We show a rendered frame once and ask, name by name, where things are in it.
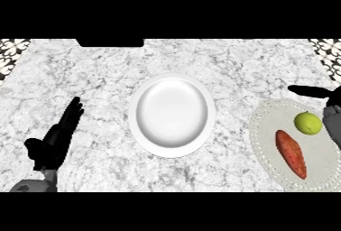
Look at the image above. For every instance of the white oval plate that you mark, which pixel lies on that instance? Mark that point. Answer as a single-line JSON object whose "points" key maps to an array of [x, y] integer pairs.
{"points": [[171, 115]]}

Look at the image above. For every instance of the green pear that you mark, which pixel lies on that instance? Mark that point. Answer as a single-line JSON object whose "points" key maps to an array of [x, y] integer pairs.
{"points": [[307, 123]]}

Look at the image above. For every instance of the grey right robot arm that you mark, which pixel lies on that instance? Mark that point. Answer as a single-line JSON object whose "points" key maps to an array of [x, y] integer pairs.
{"points": [[334, 126]]}

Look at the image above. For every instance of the orange sweet potato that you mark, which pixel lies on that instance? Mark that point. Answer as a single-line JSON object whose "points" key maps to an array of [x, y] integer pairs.
{"points": [[291, 153]]}

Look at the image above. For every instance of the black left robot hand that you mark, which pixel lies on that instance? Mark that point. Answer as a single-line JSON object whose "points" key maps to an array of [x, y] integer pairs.
{"points": [[55, 141]]}

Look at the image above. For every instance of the pale round placemat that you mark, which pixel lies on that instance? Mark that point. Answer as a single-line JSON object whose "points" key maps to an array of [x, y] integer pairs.
{"points": [[283, 141]]}

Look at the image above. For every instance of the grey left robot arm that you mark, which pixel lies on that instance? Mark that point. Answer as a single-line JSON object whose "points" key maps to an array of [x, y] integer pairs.
{"points": [[40, 184]]}

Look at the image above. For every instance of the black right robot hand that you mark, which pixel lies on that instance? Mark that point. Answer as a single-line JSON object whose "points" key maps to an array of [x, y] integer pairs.
{"points": [[316, 91]]}

